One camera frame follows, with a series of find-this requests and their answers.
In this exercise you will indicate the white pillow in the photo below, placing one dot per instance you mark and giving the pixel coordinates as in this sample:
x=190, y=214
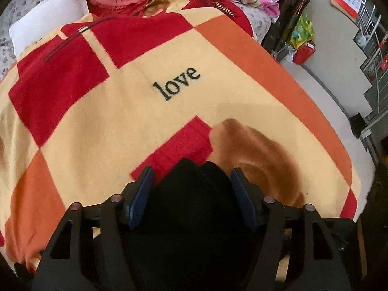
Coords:
x=44, y=18

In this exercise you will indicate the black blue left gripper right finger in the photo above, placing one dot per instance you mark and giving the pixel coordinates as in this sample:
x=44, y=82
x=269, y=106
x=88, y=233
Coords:
x=314, y=260

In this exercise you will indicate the grey floral quilt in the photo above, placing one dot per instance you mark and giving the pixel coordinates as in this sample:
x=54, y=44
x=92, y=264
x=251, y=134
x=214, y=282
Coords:
x=12, y=12

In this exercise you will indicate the metal stair railing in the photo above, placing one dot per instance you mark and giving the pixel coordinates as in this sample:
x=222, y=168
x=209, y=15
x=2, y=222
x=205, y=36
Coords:
x=371, y=38

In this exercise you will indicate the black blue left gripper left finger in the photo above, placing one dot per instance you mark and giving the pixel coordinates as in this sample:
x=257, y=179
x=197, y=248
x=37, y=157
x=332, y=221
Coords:
x=89, y=249

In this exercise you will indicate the black pants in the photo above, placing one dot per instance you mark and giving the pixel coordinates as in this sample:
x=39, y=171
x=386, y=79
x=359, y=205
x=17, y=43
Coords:
x=193, y=234

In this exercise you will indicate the yellow red love blanket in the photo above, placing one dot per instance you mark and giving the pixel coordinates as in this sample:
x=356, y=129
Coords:
x=93, y=102

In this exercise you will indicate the green yellow bag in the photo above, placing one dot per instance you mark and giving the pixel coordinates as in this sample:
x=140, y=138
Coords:
x=302, y=33

